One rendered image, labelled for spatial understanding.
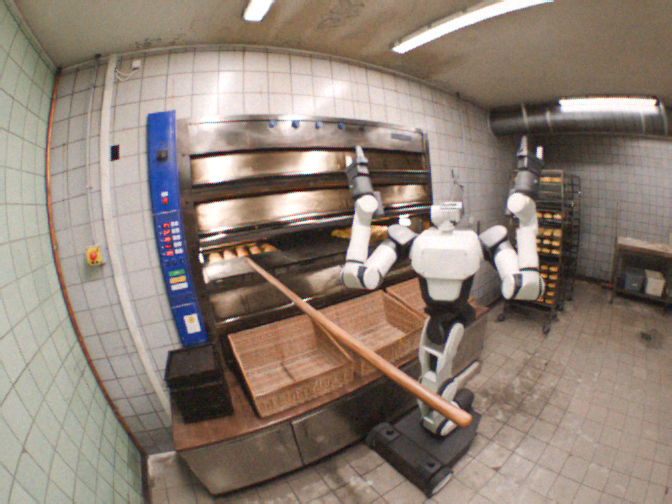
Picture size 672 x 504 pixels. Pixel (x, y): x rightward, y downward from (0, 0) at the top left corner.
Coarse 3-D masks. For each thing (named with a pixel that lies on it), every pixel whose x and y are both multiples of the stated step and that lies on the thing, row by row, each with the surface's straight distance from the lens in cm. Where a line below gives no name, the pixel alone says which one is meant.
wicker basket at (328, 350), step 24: (240, 336) 168; (264, 336) 171; (288, 336) 175; (312, 336) 181; (240, 360) 171; (264, 360) 174; (288, 360) 178; (312, 360) 178; (336, 360) 165; (264, 384) 164; (288, 384) 138; (312, 384) 143; (336, 384) 152; (264, 408) 141; (288, 408) 146
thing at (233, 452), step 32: (480, 320) 240; (416, 352) 181; (480, 352) 266; (256, 384) 167; (352, 384) 156; (384, 384) 171; (224, 416) 152; (256, 416) 146; (288, 416) 142; (320, 416) 153; (352, 416) 168; (384, 416) 191; (192, 448) 144; (224, 448) 147; (256, 448) 152; (288, 448) 161; (320, 448) 174; (224, 480) 170; (256, 480) 176
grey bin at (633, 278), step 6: (630, 270) 500; (636, 270) 509; (624, 276) 526; (630, 276) 482; (636, 276) 482; (642, 276) 483; (624, 282) 498; (630, 282) 485; (636, 282) 486; (630, 288) 488; (636, 288) 489
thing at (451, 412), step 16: (304, 304) 100; (320, 320) 88; (336, 336) 80; (368, 352) 70; (384, 368) 65; (400, 384) 62; (416, 384) 60; (432, 400) 57; (448, 416) 55; (464, 416) 54
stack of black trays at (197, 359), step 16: (176, 352) 158; (192, 352) 154; (208, 352) 150; (176, 368) 144; (192, 368) 140; (208, 368) 136; (176, 384) 139; (192, 384) 138; (208, 384) 136; (224, 384) 137; (176, 400) 145; (192, 400) 144; (208, 400) 144; (224, 400) 143; (192, 416) 151; (208, 416) 151
